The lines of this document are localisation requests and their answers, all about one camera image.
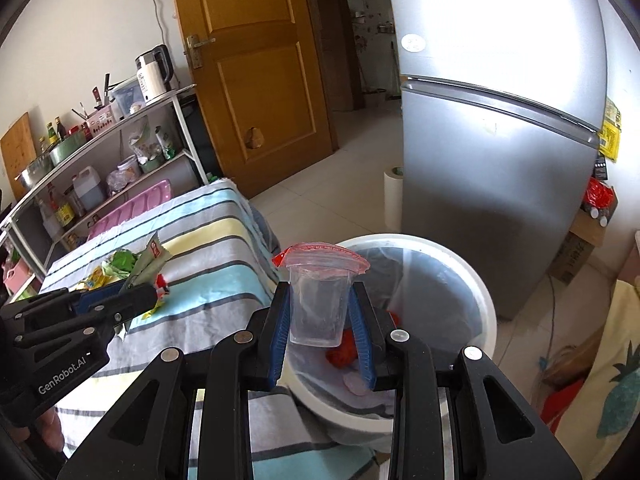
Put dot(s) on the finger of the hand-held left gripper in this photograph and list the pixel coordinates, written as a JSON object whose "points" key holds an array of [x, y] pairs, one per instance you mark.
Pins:
{"points": [[135, 302], [97, 297]]}

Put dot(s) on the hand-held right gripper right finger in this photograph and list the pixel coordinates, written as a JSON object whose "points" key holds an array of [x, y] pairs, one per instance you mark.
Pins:
{"points": [[362, 345]]}

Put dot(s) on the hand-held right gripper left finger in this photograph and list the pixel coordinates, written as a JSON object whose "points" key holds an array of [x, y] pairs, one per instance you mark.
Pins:
{"points": [[281, 340]]}

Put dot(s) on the red plastic bag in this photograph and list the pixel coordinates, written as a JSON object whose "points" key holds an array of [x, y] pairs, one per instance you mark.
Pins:
{"points": [[342, 355]]}

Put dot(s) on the clear plastic cup red lid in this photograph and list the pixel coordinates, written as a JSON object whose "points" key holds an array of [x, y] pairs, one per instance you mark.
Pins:
{"points": [[317, 305]]}

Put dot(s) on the clear bin liner bag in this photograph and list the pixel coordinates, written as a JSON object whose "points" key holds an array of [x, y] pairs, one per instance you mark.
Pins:
{"points": [[430, 300]]}

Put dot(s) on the white round trash bin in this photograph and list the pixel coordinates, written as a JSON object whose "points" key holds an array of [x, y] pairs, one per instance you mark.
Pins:
{"points": [[482, 320]]}

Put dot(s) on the person's left hand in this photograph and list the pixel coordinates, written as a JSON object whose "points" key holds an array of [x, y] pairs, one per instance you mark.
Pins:
{"points": [[47, 430]]}

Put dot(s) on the yellow snack wrapper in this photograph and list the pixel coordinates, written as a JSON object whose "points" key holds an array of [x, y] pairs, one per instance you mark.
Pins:
{"points": [[97, 280]]}

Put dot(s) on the pink storage box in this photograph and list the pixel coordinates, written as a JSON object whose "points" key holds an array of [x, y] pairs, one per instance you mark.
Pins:
{"points": [[16, 277]]}

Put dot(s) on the sauce bottle yellow label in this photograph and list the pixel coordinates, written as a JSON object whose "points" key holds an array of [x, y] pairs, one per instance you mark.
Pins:
{"points": [[62, 210]]}

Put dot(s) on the pink plastic tray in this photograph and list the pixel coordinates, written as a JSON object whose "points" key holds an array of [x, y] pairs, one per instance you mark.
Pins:
{"points": [[135, 205]]}

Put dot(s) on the striped tablecloth table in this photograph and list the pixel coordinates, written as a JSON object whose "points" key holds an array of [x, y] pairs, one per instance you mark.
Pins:
{"points": [[215, 240]]}

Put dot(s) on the clear plastic oil jug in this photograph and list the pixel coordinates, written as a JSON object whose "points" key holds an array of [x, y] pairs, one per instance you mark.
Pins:
{"points": [[90, 191]]}

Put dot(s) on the clear bag with jar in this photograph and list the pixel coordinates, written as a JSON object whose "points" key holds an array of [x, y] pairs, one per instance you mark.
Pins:
{"points": [[124, 176]]}

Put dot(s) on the small green bowl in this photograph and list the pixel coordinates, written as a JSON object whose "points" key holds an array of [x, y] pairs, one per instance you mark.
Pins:
{"points": [[151, 165]]}

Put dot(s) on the steel bowl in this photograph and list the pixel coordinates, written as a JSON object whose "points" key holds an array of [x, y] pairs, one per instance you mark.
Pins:
{"points": [[34, 174]]}

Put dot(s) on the white paper roll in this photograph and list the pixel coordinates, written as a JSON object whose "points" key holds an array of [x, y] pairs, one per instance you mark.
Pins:
{"points": [[392, 200]]}

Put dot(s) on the green pot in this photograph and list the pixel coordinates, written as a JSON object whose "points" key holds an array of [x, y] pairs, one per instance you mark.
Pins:
{"points": [[67, 149]]}

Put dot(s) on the crumpled white food bag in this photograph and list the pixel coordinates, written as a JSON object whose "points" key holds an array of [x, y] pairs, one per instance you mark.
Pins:
{"points": [[144, 144]]}

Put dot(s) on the green food packet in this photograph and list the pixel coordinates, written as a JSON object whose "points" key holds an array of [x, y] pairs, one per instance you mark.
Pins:
{"points": [[165, 142]]}

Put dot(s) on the wooden cutting board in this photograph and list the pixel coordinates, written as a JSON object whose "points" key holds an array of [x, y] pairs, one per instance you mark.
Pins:
{"points": [[17, 150]]}

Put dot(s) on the dark sauce bottles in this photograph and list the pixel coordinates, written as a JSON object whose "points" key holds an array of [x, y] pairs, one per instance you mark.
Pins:
{"points": [[56, 130]]}

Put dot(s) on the pink utensil basket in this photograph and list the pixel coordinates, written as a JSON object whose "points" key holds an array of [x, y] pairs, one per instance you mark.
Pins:
{"points": [[100, 124]]}

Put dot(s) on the white metal shelf rack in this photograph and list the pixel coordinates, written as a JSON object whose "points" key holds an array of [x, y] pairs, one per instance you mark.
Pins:
{"points": [[187, 132]]}

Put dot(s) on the black appliance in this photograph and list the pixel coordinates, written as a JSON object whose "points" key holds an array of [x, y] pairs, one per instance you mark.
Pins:
{"points": [[200, 135]]}

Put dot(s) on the clear plastic storage box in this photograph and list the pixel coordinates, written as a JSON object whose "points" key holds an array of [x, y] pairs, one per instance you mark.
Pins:
{"points": [[127, 100]]}

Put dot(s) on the red cloth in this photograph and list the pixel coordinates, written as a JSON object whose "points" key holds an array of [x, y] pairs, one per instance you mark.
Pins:
{"points": [[562, 400]]}

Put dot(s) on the brown wooden board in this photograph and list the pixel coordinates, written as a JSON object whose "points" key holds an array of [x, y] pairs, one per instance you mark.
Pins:
{"points": [[570, 360]]}

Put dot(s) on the silver refrigerator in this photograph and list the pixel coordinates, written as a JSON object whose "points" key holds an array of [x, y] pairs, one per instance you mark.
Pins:
{"points": [[500, 185]]}

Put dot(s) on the white electric kettle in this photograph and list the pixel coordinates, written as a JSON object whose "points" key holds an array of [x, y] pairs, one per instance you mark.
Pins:
{"points": [[152, 77]]}

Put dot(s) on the cardboard box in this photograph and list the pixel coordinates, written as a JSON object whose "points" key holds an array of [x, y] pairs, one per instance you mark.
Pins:
{"points": [[575, 255]]}

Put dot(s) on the brown wooden door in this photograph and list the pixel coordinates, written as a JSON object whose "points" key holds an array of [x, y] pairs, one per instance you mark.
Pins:
{"points": [[260, 100]]}

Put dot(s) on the pineapple print cloth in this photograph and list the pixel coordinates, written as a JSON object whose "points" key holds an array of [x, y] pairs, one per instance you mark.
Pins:
{"points": [[600, 400]]}

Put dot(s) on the red bag on box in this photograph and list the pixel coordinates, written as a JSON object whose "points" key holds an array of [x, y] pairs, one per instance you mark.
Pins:
{"points": [[599, 192]]}

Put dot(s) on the yellow hanging packet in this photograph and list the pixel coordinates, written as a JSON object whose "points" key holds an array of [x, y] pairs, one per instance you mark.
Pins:
{"points": [[611, 132]]}

